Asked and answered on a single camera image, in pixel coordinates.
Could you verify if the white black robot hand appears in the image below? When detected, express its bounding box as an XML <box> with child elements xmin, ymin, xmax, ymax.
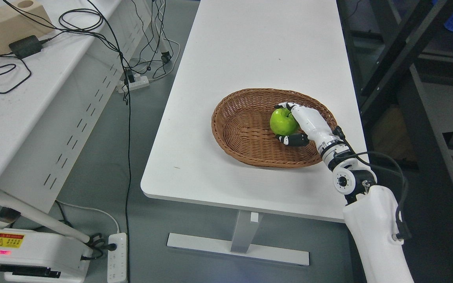
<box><xmin>275</xmin><ymin>102</ymin><xmax>340</xmax><ymax>151</ymax></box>

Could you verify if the green apple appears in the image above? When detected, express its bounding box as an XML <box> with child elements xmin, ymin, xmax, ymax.
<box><xmin>269</xmin><ymin>108</ymin><xmax>300</xmax><ymax>136</ymax></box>

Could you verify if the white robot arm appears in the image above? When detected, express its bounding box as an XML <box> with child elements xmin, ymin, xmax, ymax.
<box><xmin>308</xmin><ymin>125</ymin><xmax>413</xmax><ymax>283</ymax></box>

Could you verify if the white black robot base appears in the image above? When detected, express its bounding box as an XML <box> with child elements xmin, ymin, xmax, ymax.
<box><xmin>0</xmin><ymin>229</ymin><xmax>93</xmax><ymax>283</ymax></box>

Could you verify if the brown wicker basket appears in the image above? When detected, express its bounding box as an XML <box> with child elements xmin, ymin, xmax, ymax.
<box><xmin>212</xmin><ymin>88</ymin><xmax>337</xmax><ymax>168</ymax></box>

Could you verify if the white power strip far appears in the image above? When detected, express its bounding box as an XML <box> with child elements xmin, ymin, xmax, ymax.
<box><xmin>115</xmin><ymin>76</ymin><xmax>150</xmax><ymax>94</ymax></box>

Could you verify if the white power strip near base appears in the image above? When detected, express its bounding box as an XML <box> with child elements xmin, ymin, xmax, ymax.
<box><xmin>107</xmin><ymin>233</ymin><xmax>128</xmax><ymax>283</ymax></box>

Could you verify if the white perforated workbench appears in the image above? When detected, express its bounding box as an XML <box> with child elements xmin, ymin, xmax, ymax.
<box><xmin>0</xmin><ymin>0</ymin><xmax>160</xmax><ymax>244</ymax></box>

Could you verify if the black power adapter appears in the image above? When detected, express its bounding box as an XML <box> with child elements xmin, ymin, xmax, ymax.
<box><xmin>8</xmin><ymin>35</ymin><xmax>43</xmax><ymax>59</ymax></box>

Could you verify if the beige wooden block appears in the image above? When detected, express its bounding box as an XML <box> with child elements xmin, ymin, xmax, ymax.
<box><xmin>0</xmin><ymin>0</ymin><xmax>52</xmax><ymax>54</ymax></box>

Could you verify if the white pedestal table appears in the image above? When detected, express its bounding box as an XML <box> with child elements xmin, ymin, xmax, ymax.
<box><xmin>140</xmin><ymin>0</ymin><xmax>366</xmax><ymax>266</ymax></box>

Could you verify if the long black floor cable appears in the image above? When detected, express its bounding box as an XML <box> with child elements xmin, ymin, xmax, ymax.
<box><xmin>2</xmin><ymin>0</ymin><xmax>133</xmax><ymax>283</ymax></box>

